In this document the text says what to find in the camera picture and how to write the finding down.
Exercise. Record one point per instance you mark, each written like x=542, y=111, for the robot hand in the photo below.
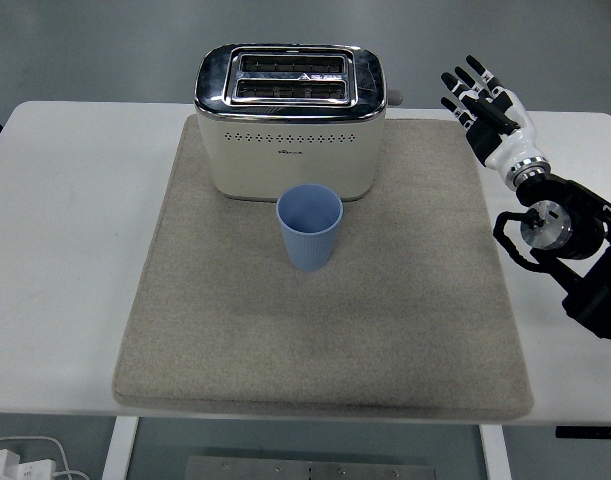
x=510, y=140

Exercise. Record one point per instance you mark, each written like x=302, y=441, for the black table control panel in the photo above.
x=590, y=433

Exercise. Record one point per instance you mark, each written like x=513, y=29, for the blue ribbed cup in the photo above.
x=310, y=240

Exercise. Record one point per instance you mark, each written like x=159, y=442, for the beige felt mat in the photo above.
x=305, y=325

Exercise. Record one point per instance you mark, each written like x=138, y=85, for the cream chrome toaster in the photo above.
x=290, y=150

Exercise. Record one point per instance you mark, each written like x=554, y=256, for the white power strip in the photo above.
x=22, y=469

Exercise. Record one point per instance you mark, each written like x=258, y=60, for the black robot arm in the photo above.
x=580, y=235

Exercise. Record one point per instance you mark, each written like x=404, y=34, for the white table leg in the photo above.
x=119, y=447
x=496, y=452

